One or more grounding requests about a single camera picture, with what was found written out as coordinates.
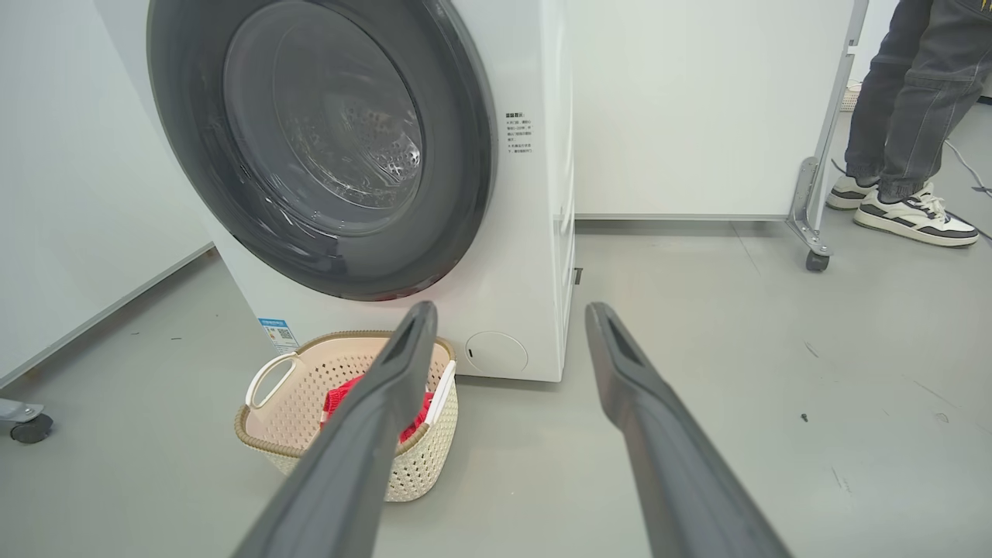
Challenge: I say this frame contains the person in grey jeans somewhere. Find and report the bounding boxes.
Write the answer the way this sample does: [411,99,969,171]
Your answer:
[843,0,992,204]

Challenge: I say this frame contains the round glass washing machine door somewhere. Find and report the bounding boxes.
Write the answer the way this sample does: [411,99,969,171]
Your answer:
[146,0,498,302]

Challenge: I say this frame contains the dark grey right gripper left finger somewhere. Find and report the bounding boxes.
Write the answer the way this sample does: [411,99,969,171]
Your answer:
[232,301,439,558]

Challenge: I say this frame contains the cream perforated laundry basket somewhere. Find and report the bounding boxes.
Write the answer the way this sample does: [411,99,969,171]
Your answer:
[234,330,460,504]

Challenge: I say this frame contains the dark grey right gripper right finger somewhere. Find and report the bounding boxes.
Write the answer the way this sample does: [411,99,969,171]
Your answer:
[584,301,793,558]

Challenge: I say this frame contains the white black sneaker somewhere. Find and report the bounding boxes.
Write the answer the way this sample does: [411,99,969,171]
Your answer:
[825,174,881,212]
[852,183,980,249]

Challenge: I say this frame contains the white front-load washing machine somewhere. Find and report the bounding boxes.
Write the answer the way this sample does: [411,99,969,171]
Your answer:
[93,0,579,384]

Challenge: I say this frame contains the red basketball jersey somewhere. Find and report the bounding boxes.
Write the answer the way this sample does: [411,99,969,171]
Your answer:
[321,374,436,445]

